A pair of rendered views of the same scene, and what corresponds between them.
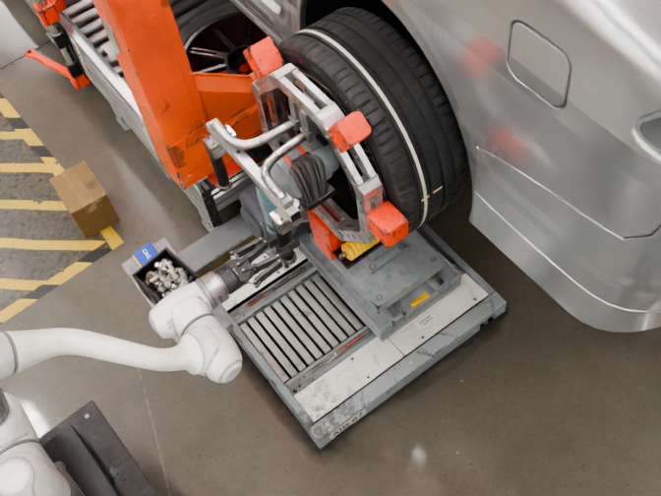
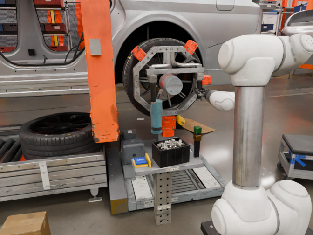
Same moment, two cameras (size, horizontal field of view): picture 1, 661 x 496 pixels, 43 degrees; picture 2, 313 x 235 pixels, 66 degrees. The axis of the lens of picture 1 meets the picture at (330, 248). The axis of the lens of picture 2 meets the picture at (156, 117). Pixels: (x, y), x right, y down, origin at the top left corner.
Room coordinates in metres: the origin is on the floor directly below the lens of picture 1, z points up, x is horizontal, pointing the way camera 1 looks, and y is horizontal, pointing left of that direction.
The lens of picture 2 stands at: (1.19, 1.84, 1.20)
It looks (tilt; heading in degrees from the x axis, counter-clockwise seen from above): 19 degrees down; 285
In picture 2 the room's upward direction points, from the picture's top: 1 degrees counter-clockwise
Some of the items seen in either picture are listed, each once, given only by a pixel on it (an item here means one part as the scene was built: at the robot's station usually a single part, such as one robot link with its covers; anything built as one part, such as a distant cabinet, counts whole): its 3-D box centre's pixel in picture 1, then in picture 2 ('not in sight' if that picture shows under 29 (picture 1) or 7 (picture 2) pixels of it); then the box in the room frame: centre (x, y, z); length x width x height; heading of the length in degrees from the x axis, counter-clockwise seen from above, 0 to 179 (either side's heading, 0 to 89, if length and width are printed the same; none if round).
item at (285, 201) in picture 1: (293, 158); (185, 59); (1.43, 0.05, 1.03); 0.19 x 0.18 x 0.11; 118
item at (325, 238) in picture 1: (339, 223); (166, 123); (1.59, -0.04, 0.48); 0.16 x 0.12 x 0.17; 118
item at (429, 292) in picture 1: (378, 261); not in sight; (1.65, -0.16, 0.13); 0.50 x 0.36 x 0.10; 28
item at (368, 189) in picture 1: (317, 156); (167, 82); (1.58, -0.01, 0.85); 0.54 x 0.07 x 0.54; 28
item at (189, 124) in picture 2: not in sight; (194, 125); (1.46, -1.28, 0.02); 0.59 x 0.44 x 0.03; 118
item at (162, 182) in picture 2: not in sight; (162, 193); (1.49, 0.53, 0.21); 0.10 x 0.10 x 0.42; 28
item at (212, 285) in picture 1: (212, 288); (214, 97); (1.21, 0.32, 0.83); 0.09 x 0.06 x 0.09; 28
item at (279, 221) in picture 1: (288, 216); (198, 75); (1.33, 0.09, 0.93); 0.09 x 0.05 x 0.05; 118
